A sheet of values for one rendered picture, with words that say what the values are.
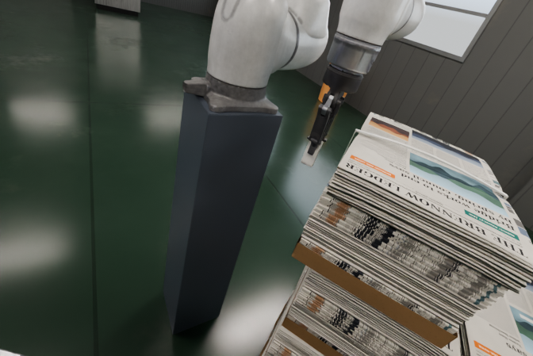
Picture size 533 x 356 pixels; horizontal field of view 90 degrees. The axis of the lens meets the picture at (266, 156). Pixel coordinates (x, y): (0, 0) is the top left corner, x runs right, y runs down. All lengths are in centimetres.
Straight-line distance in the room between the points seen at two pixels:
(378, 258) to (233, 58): 48
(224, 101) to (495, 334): 71
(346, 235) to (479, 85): 354
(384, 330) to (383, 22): 55
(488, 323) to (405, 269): 27
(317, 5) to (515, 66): 324
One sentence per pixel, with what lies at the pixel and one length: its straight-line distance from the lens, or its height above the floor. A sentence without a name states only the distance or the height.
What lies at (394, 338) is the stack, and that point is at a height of 78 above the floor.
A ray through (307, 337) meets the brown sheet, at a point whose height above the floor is 63.
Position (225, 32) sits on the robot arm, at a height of 116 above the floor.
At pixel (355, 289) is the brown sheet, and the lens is 56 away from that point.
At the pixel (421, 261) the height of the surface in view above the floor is 97.
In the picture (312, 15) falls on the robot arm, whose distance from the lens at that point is 77.
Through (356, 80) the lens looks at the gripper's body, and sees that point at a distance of 57.
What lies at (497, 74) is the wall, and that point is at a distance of 389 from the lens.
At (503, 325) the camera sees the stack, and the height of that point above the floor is 83.
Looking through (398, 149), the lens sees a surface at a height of 106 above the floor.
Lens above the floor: 126
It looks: 31 degrees down
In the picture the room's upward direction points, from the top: 17 degrees clockwise
